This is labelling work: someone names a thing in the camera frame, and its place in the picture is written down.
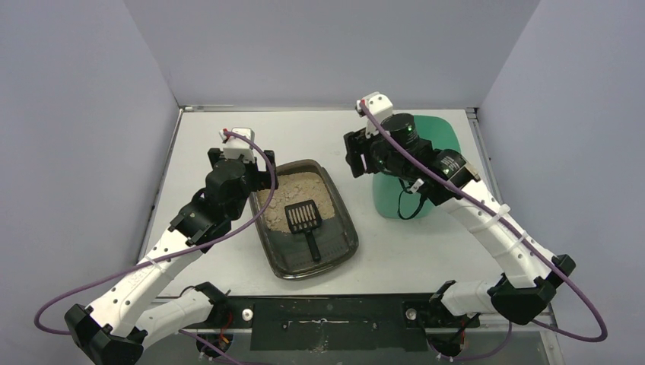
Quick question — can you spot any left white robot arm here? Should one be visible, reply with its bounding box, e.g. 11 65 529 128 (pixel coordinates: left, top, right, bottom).
65 148 278 364

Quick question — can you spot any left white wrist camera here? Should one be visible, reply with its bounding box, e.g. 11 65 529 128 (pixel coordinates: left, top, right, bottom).
219 128 255 163

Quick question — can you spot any beige cat litter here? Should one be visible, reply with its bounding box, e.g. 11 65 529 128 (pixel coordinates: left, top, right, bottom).
263 172 335 233

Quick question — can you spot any dark plastic litter tray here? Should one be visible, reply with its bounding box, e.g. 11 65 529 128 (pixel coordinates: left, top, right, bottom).
255 160 359 280

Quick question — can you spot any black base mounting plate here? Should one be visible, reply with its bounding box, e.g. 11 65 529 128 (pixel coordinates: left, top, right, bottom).
191 293 479 352

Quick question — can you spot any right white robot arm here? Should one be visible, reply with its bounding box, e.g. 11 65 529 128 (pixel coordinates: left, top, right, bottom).
343 113 576 325

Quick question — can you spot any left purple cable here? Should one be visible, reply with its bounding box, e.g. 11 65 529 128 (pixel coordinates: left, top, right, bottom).
33 131 278 336

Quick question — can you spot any black slotted litter scoop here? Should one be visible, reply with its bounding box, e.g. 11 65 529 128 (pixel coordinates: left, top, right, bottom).
284 199 323 262

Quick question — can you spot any green plastic bin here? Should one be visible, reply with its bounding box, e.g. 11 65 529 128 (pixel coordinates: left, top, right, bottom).
372 114 461 219

